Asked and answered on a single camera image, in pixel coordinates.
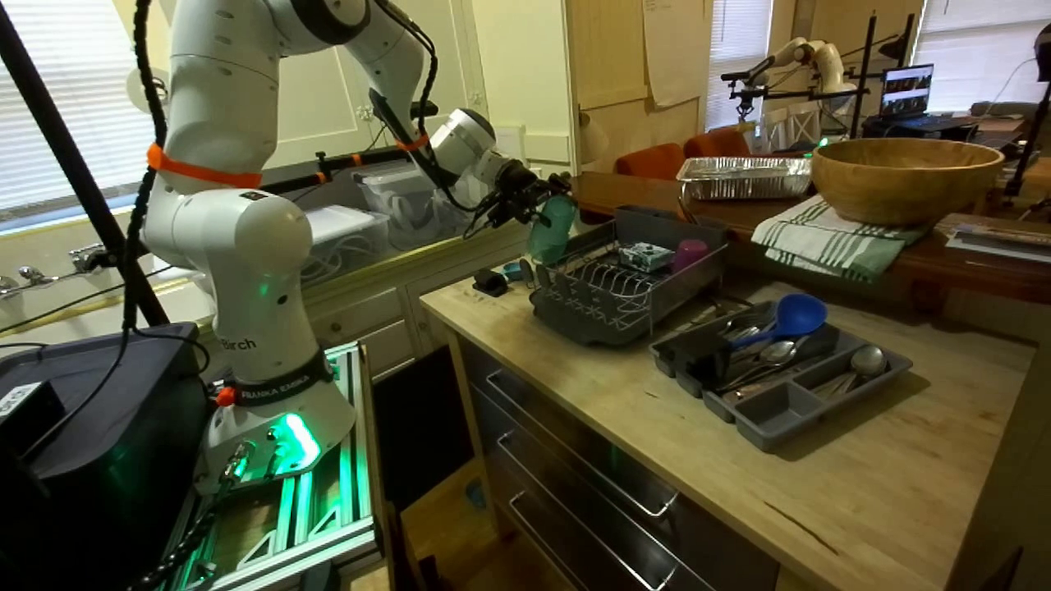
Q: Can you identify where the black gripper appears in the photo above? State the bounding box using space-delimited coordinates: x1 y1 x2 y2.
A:
484 160 571 232

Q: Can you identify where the green plastic cup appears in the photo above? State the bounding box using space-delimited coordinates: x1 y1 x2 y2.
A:
528 198 578 266

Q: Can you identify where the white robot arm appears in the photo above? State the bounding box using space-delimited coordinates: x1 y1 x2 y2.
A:
145 0 564 489

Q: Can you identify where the purple cup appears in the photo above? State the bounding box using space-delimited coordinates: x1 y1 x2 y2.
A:
671 241 708 273

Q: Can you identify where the grey dish drying rack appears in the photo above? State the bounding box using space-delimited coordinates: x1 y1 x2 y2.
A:
528 208 730 345

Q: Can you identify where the aluminium foil tray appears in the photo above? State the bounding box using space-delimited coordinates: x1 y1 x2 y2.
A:
678 158 812 202

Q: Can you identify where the striped dish towel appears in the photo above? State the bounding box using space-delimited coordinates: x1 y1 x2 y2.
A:
752 195 923 285

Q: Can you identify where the blue plastic ladle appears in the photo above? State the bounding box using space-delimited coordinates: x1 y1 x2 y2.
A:
732 292 827 348

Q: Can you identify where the grey cutlery tray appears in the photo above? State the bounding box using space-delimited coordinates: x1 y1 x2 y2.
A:
655 302 910 452

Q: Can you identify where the wooden salad bowl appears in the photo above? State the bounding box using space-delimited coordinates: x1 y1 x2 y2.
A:
812 139 1006 228

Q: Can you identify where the metal spoon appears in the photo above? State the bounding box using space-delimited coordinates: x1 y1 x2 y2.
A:
817 345 886 396

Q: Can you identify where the black computer case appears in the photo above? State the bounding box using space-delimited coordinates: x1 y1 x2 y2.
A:
0 325 209 591

